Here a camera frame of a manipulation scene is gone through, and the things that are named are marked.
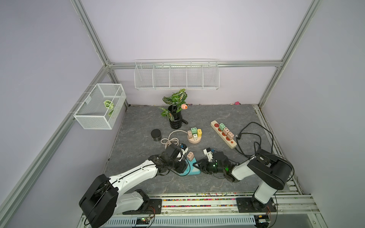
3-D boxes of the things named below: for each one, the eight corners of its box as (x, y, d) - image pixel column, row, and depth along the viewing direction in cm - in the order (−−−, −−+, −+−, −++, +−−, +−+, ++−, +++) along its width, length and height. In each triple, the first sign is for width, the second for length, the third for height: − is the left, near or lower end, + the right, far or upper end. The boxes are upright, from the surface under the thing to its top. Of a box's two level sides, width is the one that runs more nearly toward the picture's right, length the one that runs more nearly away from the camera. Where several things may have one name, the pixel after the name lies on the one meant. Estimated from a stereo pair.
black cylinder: (151, 141, 102) (150, 137, 97) (153, 133, 106) (151, 128, 102) (160, 141, 102) (159, 137, 97) (161, 133, 106) (160, 128, 102)
